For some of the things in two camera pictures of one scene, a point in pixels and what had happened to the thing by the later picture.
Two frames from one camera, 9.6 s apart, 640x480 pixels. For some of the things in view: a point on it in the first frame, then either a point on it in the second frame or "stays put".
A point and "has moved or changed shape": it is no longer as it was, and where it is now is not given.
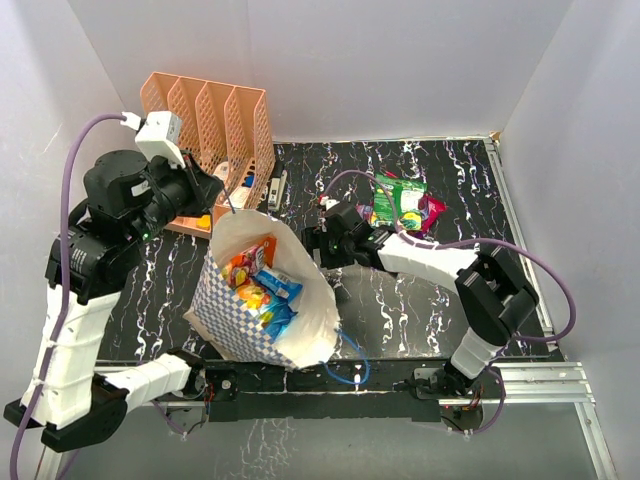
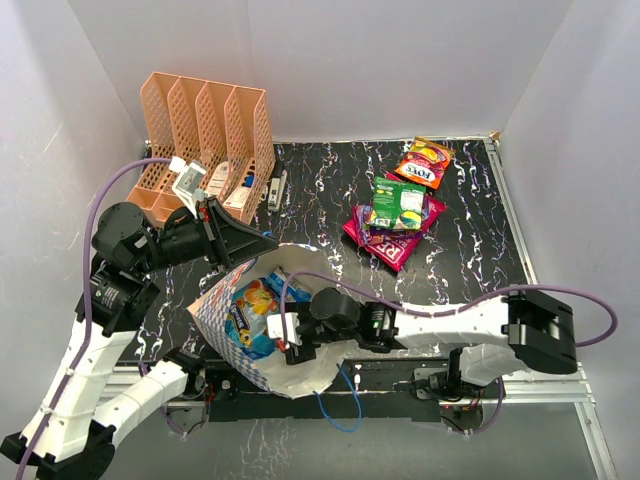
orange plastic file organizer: (228, 130) stays put
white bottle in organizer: (221, 170) stays put
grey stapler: (276, 190) stays put
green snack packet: (408, 196) stays put
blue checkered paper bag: (226, 321) has moved or changed shape
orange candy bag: (240, 272) → (426, 161)
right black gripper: (316, 237) → (305, 350)
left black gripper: (204, 188) → (232, 241)
